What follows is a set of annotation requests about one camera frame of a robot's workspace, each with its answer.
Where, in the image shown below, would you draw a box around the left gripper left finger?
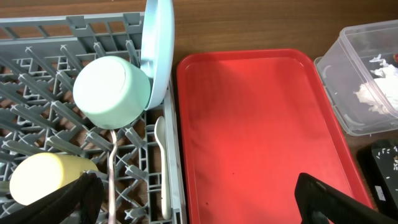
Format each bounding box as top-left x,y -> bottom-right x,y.
1,173 -> 104,224

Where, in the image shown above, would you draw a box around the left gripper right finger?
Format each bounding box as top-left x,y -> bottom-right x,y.
295,173 -> 397,224

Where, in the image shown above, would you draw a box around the white plastic fork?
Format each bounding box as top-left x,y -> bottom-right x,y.
108,130 -> 118,224

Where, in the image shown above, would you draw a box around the yellow plastic cup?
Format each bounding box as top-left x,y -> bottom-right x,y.
9,152 -> 98,205

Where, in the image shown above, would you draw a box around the rice and food scraps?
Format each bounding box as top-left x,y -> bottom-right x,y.
373,147 -> 397,180

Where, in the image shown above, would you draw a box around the white plastic spoon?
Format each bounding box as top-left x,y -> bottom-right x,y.
154,116 -> 172,220

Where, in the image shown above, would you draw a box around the green bowl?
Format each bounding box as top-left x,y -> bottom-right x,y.
73,56 -> 151,129

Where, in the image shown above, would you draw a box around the white napkin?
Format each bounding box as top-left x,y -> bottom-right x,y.
354,54 -> 397,114

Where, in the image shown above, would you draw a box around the light blue plate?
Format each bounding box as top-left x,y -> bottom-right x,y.
141,0 -> 175,110

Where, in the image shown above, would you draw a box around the black waste tray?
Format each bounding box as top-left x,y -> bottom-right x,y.
357,139 -> 397,220

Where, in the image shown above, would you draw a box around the grey dishwasher rack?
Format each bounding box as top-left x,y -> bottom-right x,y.
1,12 -> 188,223

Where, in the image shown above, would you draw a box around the red plastic tray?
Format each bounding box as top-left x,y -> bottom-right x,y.
177,49 -> 371,224

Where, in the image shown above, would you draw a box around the clear plastic bin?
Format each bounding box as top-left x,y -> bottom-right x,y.
314,20 -> 397,136

